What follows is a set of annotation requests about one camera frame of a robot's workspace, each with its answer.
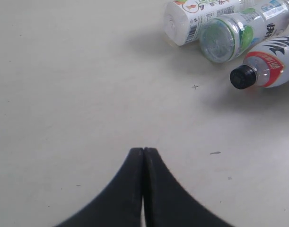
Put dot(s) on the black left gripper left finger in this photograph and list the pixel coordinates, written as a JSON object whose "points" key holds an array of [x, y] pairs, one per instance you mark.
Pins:
{"points": [[119, 203]]}

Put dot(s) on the pink peach bottle black cap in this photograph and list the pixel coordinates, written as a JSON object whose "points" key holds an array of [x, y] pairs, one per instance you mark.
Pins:
{"points": [[266, 65]]}

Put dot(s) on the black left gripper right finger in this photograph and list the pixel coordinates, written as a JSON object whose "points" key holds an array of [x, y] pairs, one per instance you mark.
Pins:
{"points": [[166, 202]]}

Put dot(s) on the square bottle floral white label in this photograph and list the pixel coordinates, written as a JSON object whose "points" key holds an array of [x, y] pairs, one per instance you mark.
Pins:
{"points": [[183, 19]]}

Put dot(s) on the clear bottle green lime label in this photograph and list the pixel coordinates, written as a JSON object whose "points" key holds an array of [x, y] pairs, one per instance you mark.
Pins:
{"points": [[226, 37]]}

